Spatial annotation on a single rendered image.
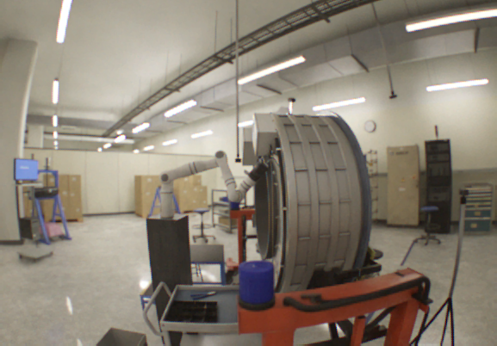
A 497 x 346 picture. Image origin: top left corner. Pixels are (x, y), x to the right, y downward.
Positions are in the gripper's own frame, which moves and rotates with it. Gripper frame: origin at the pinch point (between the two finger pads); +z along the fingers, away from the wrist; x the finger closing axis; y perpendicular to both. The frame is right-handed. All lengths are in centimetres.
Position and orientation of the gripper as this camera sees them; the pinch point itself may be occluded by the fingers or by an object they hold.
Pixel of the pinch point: (269, 155)
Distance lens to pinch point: 153.5
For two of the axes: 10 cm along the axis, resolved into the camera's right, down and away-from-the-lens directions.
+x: -7.3, -4.9, -4.7
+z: 6.3, -7.5, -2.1
